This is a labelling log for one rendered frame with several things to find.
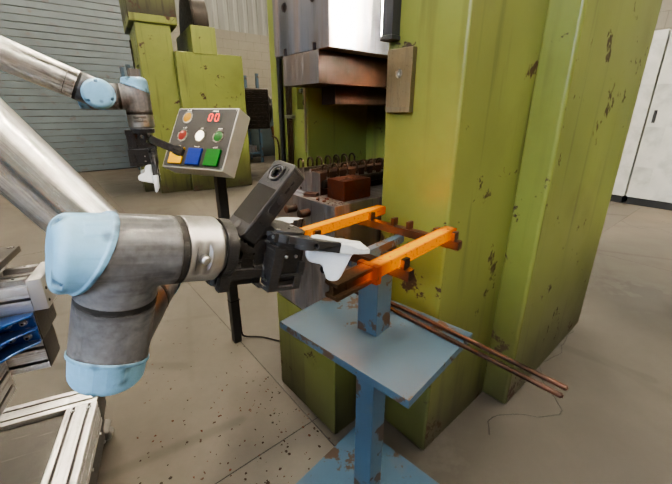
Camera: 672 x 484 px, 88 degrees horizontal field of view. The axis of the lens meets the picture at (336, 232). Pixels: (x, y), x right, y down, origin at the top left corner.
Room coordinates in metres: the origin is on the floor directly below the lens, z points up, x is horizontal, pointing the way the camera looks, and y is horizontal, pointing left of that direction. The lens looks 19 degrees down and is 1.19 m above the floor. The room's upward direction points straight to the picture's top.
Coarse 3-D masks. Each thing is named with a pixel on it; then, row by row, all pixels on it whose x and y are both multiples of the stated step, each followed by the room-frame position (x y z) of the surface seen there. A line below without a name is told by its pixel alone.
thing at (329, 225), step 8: (368, 208) 0.96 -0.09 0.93; (376, 208) 0.96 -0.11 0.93; (384, 208) 0.97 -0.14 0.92; (344, 216) 0.88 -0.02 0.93; (352, 216) 0.88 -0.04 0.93; (360, 216) 0.90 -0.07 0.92; (376, 216) 0.95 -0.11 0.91; (312, 224) 0.81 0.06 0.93; (320, 224) 0.81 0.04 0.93; (328, 224) 0.81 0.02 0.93; (336, 224) 0.83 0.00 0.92; (344, 224) 0.85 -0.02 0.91; (352, 224) 0.88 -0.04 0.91; (328, 232) 0.81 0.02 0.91
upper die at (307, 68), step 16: (288, 64) 1.30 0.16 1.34; (304, 64) 1.23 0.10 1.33; (320, 64) 1.18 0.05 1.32; (336, 64) 1.22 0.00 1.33; (352, 64) 1.27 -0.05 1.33; (368, 64) 1.31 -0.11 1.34; (384, 64) 1.37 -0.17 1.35; (288, 80) 1.30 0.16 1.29; (304, 80) 1.23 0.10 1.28; (320, 80) 1.18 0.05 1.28; (336, 80) 1.22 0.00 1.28; (352, 80) 1.27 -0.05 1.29; (368, 80) 1.32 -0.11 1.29; (384, 80) 1.37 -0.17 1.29
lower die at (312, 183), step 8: (312, 168) 1.22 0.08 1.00; (320, 168) 1.24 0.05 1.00; (336, 168) 1.28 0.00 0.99; (344, 168) 1.28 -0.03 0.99; (352, 168) 1.28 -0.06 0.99; (360, 168) 1.30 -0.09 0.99; (368, 168) 1.32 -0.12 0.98; (376, 168) 1.35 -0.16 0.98; (304, 176) 1.24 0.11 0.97; (312, 176) 1.21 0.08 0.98; (320, 176) 1.17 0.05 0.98; (336, 176) 1.22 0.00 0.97; (304, 184) 1.24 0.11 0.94; (312, 184) 1.21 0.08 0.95; (320, 184) 1.17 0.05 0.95; (376, 184) 1.36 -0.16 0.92; (320, 192) 1.17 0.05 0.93
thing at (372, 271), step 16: (416, 240) 0.70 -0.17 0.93; (432, 240) 0.70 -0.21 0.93; (448, 240) 0.75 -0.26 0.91; (384, 256) 0.61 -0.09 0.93; (400, 256) 0.61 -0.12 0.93; (416, 256) 0.65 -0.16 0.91; (352, 272) 0.53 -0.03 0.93; (368, 272) 0.54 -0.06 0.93; (384, 272) 0.58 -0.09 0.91; (336, 288) 0.50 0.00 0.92; (352, 288) 0.52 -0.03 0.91
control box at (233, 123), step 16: (192, 112) 1.63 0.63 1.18; (208, 112) 1.59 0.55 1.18; (224, 112) 1.56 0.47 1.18; (240, 112) 1.54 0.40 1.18; (176, 128) 1.62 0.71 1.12; (192, 128) 1.58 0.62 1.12; (208, 128) 1.55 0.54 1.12; (224, 128) 1.51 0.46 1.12; (240, 128) 1.53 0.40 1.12; (176, 144) 1.58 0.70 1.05; (192, 144) 1.54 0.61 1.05; (208, 144) 1.50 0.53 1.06; (224, 144) 1.47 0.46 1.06; (240, 144) 1.52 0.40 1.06; (224, 160) 1.43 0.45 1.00; (224, 176) 1.47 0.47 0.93
